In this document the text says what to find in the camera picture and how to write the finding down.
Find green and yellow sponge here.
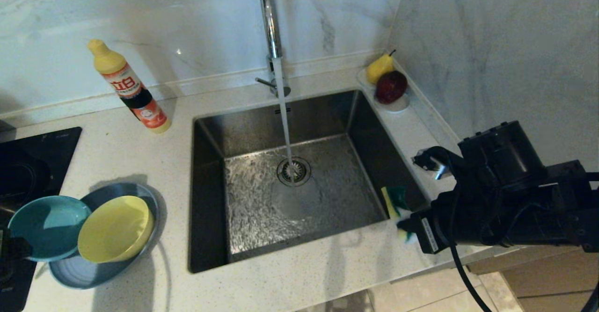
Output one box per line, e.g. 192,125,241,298
381,185,418,246

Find teal bowl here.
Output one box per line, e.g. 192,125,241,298
8,196,92,262

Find yellow dish soap bottle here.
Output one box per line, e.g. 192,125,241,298
88,39,172,134

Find metal sink drain strainer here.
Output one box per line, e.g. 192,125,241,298
277,157,312,188

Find stainless steel sink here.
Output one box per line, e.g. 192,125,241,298
188,90,430,274

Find grey-blue plate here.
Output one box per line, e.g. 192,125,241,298
49,183,161,289

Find black induction cooktop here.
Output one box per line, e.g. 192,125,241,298
0,126,82,312

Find yellow bowl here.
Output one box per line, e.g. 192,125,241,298
77,196,155,263

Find light wood cabinet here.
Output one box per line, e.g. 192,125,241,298
467,244,599,312

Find dark red apple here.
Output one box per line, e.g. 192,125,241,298
375,70,408,105

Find yellow pear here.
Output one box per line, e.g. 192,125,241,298
365,49,396,86

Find running water stream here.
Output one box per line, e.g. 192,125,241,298
273,57,296,181

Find chrome kitchen faucet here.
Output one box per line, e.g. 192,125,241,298
256,0,292,99

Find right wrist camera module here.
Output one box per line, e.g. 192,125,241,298
412,146,453,181

